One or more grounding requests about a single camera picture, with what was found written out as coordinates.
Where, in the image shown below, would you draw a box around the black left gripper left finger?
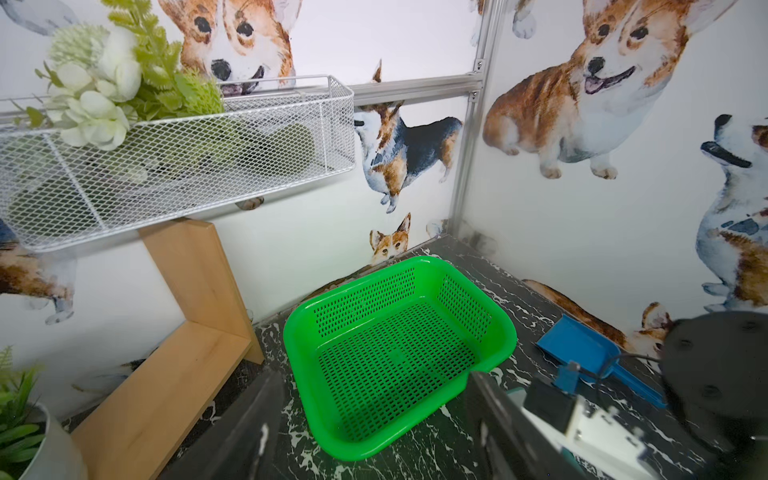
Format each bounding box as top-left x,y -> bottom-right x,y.
160,369 -> 285,479

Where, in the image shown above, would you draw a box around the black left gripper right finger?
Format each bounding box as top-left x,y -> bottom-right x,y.
466,372 -> 585,479

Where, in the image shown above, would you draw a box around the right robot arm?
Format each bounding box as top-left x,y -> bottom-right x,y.
660,311 -> 767,479

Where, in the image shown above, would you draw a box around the wooden shelf stand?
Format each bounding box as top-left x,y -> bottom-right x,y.
72,219 -> 264,479

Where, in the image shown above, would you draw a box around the green plastic basket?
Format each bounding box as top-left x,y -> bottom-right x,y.
283,256 -> 518,462

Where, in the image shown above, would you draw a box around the white plant pot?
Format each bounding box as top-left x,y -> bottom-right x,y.
20,403 -> 88,480

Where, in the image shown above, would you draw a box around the artificial flower plant in pot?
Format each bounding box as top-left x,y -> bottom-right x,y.
1,346 -> 45,479

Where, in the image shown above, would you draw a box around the artificial fern and white flowers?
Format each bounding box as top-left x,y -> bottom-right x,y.
2,1 -> 224,151

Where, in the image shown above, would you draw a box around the white wire wall basket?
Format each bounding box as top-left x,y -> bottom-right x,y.
1,75 -> 355,252

